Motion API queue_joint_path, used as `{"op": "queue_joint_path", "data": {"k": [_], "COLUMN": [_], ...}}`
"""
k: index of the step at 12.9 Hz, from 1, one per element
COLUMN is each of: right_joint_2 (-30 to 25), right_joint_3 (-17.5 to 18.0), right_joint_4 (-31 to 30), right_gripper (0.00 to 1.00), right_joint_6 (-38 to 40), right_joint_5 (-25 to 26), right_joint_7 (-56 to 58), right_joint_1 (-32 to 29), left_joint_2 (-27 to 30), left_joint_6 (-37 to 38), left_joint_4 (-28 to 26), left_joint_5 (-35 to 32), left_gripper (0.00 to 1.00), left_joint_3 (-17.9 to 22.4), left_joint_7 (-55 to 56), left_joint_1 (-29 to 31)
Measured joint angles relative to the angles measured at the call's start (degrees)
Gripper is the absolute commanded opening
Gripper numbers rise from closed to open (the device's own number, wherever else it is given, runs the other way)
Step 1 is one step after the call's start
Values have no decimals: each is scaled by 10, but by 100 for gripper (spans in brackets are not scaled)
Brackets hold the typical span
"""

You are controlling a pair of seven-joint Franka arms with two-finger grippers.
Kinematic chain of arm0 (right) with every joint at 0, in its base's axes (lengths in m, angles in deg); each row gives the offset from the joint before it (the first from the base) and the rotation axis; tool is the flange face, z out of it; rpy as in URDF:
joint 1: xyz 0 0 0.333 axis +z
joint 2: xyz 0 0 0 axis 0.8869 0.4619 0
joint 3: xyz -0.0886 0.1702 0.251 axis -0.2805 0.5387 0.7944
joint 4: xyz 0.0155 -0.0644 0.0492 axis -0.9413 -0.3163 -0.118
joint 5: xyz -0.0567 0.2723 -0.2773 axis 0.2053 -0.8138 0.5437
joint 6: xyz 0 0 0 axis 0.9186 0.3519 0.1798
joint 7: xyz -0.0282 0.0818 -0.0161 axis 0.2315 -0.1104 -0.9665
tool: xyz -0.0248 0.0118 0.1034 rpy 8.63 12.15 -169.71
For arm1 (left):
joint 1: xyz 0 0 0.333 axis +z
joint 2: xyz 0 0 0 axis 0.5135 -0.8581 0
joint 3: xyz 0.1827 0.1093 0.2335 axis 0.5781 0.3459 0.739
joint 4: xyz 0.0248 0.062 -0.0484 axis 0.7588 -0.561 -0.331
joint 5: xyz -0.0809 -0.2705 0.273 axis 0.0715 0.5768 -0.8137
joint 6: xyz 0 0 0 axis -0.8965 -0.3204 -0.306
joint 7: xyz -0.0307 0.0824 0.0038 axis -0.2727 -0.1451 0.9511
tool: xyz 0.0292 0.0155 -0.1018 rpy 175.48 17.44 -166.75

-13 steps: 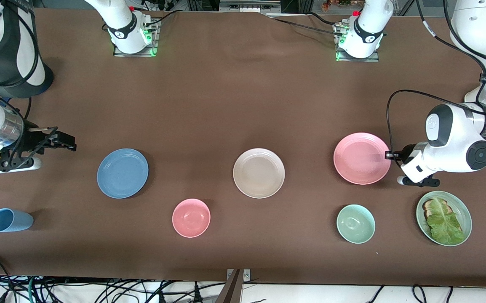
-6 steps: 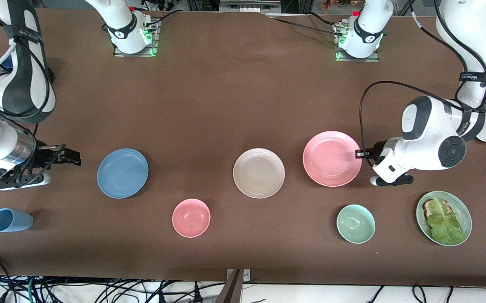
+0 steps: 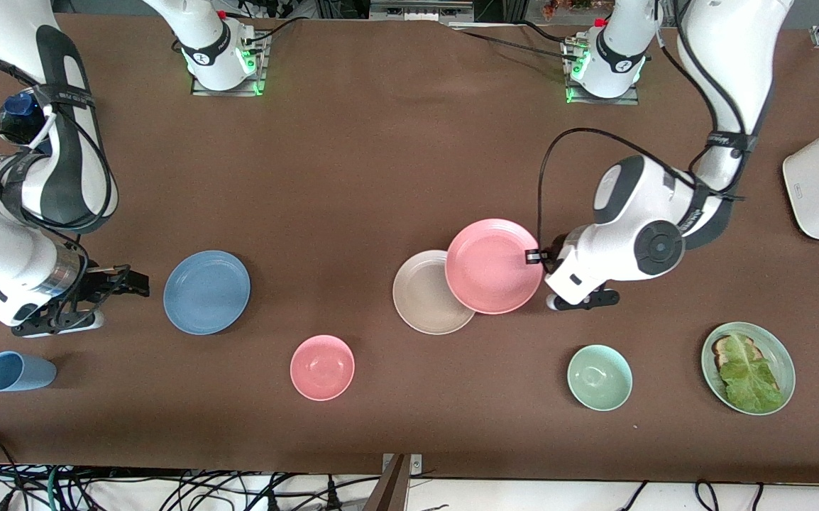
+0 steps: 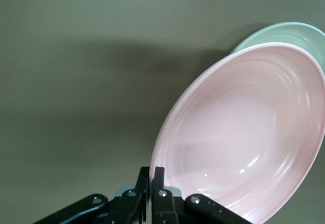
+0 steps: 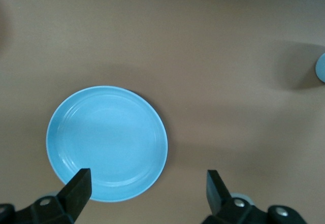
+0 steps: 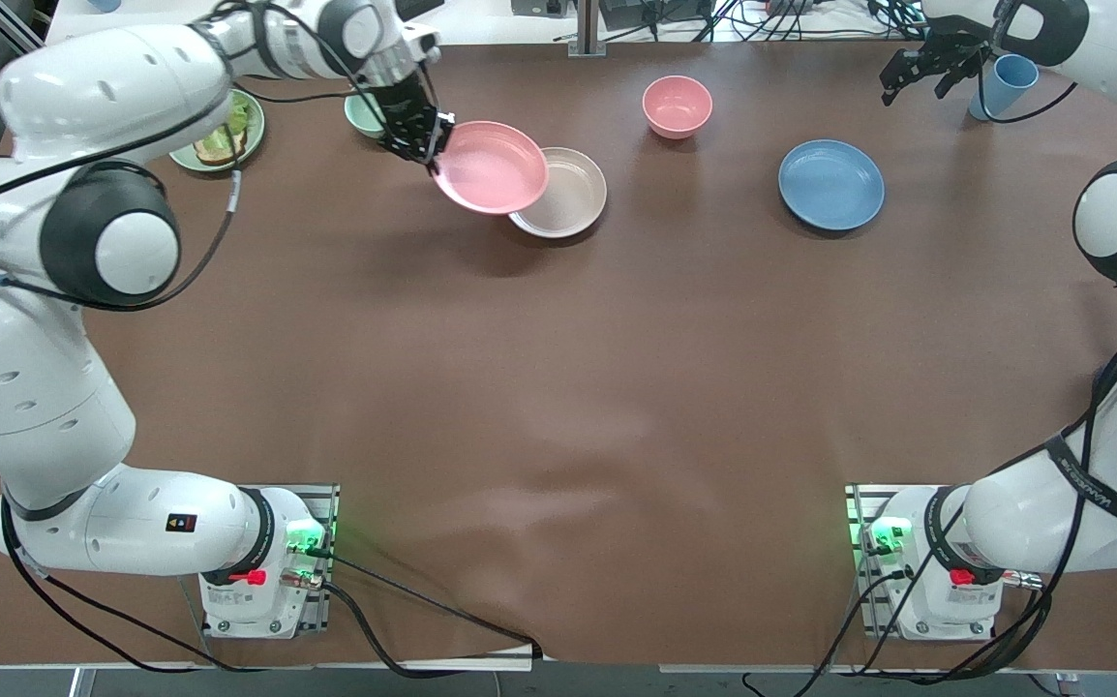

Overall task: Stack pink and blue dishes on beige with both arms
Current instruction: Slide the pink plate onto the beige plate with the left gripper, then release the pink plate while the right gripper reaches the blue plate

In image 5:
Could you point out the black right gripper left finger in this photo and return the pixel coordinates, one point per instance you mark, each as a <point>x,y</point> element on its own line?
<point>68,203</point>

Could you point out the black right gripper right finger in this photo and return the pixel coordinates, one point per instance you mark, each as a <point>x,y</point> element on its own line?
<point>228,211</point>

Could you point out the blue plate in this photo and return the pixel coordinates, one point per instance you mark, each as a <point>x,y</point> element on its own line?
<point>106,137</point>

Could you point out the brown table cover mat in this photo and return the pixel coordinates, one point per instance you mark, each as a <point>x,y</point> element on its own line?
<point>177,56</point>

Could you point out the blue cup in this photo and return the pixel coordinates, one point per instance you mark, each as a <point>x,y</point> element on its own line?
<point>321,67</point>

